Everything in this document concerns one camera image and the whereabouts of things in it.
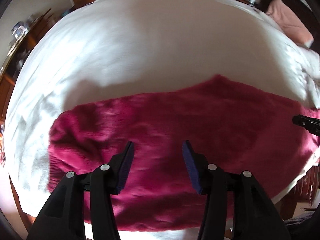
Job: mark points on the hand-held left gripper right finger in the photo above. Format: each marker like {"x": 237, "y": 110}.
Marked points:
{"x": 192, "y": 170}

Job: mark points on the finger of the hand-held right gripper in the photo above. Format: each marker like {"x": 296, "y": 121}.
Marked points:
{"x": 306, "y": 123}

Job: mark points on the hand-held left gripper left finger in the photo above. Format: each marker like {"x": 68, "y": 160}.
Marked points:
{"x": 125, "y": 170}

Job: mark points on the crimson fleece blanket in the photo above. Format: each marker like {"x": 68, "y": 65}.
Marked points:
{"x": 162, "y": 120}

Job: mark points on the crumpled white duvet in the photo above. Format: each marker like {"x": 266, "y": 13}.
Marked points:
{"x": 305, "y": 70}

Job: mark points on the pink pillow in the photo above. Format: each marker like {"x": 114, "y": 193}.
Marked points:
{"x": 290, "y": 22}

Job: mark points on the dark wooden headboard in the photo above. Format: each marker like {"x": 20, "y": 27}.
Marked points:
{"x": 300, "y": 0}

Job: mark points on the white bed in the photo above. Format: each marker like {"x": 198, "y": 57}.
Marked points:
{"x": 125, "y": 42}

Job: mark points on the long wooden desk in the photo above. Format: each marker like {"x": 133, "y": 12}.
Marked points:
{"x": 17, "y": 62}

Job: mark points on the electric kettle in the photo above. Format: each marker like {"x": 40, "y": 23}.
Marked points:
{"x": 18, "y": 29}

